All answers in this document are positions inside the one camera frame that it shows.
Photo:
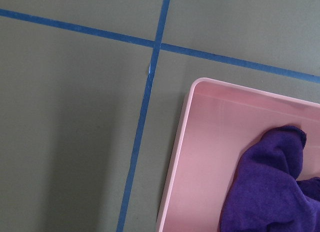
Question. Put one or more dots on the purple cloth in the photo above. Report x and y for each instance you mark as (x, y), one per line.
(266, 194)

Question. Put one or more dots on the pink plastic bin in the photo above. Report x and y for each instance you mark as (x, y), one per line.
(219, 121)

